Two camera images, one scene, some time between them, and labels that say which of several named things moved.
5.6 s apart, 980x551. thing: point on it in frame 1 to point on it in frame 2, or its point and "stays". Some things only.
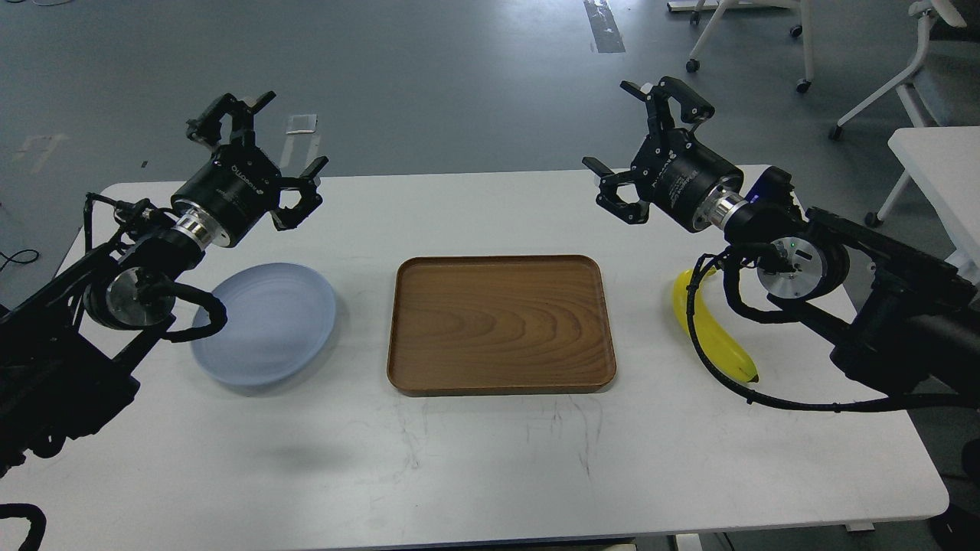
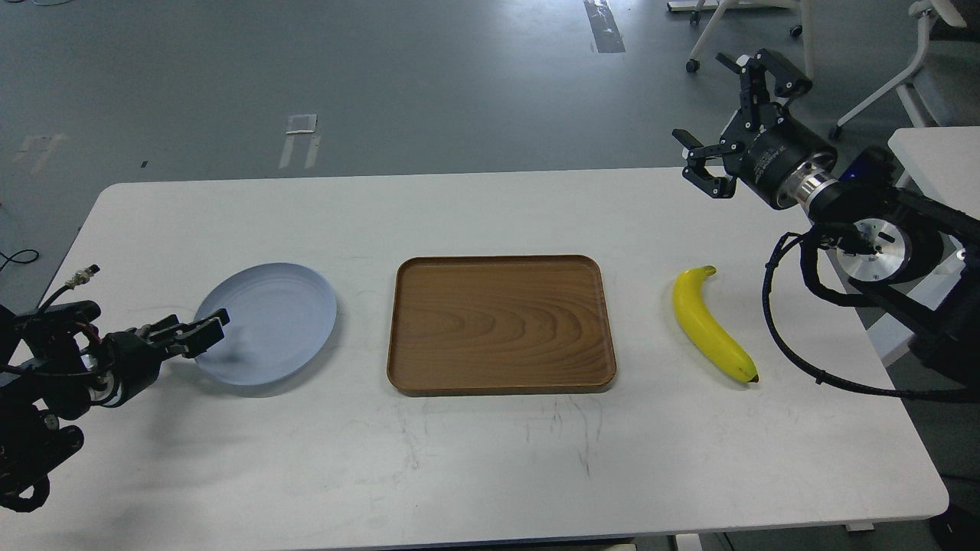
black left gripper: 238,182 to 129,363
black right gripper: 677,170 to 765,148
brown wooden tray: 478,324 stays
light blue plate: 279,317 stays
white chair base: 722,8 stays
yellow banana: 718,347 stays
